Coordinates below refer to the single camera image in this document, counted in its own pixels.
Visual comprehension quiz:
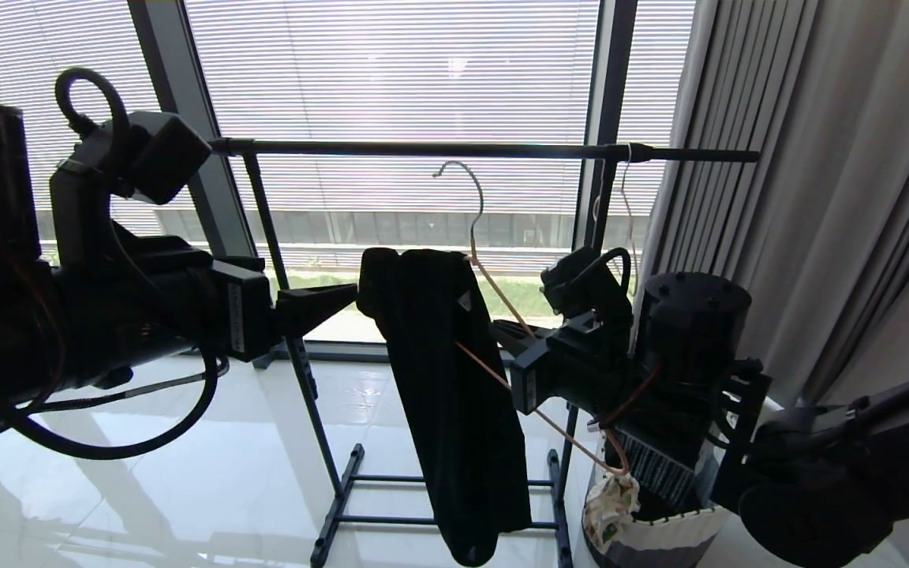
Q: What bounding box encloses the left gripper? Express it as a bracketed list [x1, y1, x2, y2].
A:
[60, 233, 360, 387]

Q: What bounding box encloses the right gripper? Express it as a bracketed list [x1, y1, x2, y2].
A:
[511, 316, 645, 415]

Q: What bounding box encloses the pink clothes hanger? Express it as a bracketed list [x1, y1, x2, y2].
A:
[593, 162, 643, 294]
[432, 160, 630, 476]

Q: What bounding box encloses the black short-sleeved shirt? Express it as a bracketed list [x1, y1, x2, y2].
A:
[356, 247, 533, 567]

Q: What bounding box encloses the black clothes rack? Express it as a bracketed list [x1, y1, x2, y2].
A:
[210, 138, 761, 568]

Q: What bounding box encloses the white laundry basket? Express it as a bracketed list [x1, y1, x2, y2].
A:
[583, 454, 728, 568]

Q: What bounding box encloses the cream printed garment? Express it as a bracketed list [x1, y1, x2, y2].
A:
[583, 472, 641, 553]

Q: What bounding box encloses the window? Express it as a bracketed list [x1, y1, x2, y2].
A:
[0, 0, 696, 364]

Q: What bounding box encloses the grey curtain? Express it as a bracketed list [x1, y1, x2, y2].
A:
[632, 0, 909, 407]

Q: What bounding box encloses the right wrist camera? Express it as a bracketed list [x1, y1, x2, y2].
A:
[541, 252, 634, 336]

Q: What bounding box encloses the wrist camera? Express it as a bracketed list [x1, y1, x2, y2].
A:
[541, 252, 634, 336]
[50, 110, 213, 269]

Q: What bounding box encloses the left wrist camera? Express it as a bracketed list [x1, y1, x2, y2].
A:
[50, 110, 213, 269]

